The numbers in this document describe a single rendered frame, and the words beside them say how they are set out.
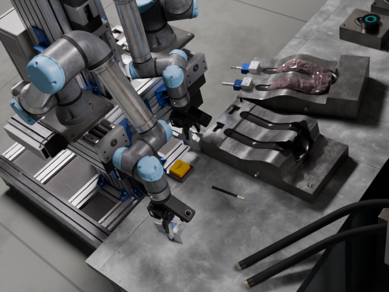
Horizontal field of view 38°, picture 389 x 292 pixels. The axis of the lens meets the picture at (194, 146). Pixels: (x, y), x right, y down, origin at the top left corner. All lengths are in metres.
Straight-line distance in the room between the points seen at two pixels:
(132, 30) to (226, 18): 2.33
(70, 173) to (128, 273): 1.33
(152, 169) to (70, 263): 1.51
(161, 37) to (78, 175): 1.13
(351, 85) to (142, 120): 0.89
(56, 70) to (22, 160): 1.84
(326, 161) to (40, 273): 1.74
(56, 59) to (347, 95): 1.13
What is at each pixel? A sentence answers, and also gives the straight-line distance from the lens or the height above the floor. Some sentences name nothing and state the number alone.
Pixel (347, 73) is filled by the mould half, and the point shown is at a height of 0.91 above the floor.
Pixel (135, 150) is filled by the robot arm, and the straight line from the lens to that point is 1.84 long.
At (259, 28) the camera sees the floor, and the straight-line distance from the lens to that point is 4.20.
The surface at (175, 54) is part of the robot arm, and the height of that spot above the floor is 1.18.
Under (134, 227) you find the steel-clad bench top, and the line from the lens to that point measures 2.14.
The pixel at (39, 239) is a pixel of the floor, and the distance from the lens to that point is 3.34.
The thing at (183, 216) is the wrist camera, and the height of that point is 0.99.
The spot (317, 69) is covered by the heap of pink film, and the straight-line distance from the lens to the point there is 2.41.
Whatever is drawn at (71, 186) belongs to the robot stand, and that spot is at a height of 0.21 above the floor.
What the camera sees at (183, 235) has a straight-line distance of 2.02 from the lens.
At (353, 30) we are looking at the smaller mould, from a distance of 2.65.
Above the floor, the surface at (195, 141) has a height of 0.85.
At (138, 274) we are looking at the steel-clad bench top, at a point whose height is 0.80.
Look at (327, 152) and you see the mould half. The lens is 2.14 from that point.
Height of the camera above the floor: 2.47
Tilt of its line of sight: 46 degrees down
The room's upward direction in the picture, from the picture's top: 17 degrees counter-clockwise
